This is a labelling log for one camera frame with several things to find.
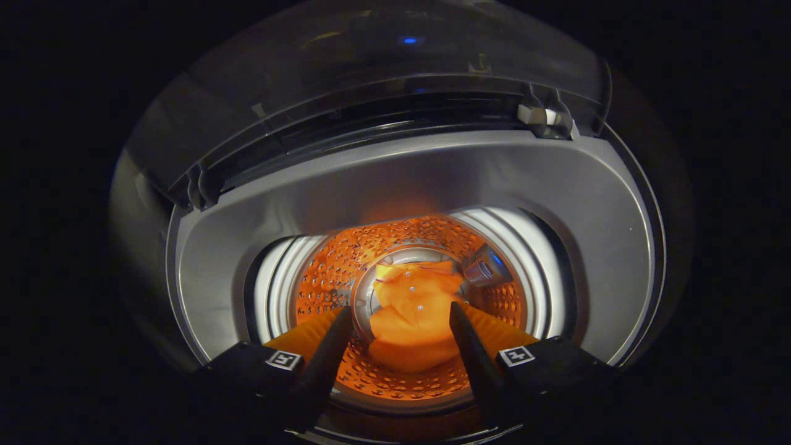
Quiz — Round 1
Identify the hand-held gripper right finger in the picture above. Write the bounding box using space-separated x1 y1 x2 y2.
449 302 619 433

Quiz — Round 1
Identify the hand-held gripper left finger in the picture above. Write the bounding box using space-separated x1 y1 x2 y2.
192 306 354 433

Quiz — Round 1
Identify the yellow polo shirt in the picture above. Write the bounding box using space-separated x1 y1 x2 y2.
369 261 464 373

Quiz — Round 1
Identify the grey washing machine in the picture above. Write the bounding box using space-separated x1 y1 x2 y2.
110 0 668 445

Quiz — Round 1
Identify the transparent washing machine lid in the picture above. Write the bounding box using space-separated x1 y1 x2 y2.
124 0 612 211

